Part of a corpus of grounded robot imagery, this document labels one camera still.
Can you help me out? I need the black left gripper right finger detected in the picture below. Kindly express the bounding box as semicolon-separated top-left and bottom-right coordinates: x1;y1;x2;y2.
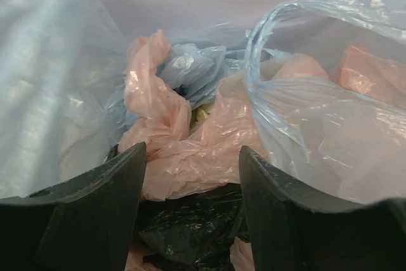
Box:
239;146;405;270

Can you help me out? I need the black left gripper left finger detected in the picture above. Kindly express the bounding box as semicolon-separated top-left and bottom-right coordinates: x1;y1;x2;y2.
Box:
1;143;147;270

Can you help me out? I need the pink plastic trash bag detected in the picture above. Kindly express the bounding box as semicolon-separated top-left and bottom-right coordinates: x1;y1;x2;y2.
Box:
119;31;266;201

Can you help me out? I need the black plastic bag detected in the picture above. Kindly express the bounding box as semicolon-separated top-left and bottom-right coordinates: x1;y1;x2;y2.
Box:
127;183;249;270

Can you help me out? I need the crumpled blue plastic bag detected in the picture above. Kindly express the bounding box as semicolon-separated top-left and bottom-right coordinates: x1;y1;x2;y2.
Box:
104;44;244;144

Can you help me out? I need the large blue plastic bag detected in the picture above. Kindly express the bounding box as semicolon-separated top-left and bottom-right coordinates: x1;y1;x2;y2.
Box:
1;0;405;204

